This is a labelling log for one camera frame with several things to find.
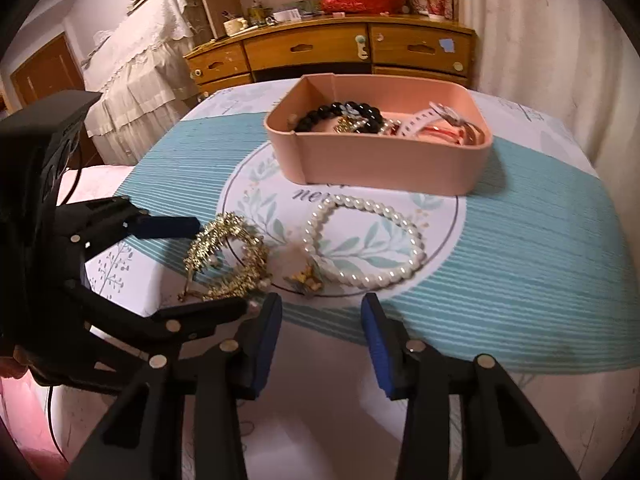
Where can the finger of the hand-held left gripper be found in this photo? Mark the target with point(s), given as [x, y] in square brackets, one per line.
[167, 227]
[200, 315]

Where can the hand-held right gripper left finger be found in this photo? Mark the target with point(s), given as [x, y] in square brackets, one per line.
[265, 342]

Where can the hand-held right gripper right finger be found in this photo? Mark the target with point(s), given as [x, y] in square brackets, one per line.
[380, 352]

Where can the gold pendant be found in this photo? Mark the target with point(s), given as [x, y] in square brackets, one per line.
[306, 280]

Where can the pink plastic tray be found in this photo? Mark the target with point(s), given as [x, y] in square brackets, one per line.
[375, 170]

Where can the gold flower brooch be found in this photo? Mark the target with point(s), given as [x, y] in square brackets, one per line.
[351, 119]

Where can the rose gold wrist watch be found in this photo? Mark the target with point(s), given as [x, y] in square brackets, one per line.
[420, 120]

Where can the brown wooden door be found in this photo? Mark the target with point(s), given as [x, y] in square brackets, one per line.
[50, 70]

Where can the white lace cover cloth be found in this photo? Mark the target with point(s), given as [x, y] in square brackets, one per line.
[145, 70]

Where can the tree print tablecloth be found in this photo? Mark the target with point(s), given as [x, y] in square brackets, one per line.
[525, 270]

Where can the white mug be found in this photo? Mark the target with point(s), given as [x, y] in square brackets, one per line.
[234, 27]

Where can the wooden desk with drawers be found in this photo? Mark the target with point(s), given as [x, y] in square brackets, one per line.
[300, 47]

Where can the white floral curtain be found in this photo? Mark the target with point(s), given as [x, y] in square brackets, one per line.
[550, 60]

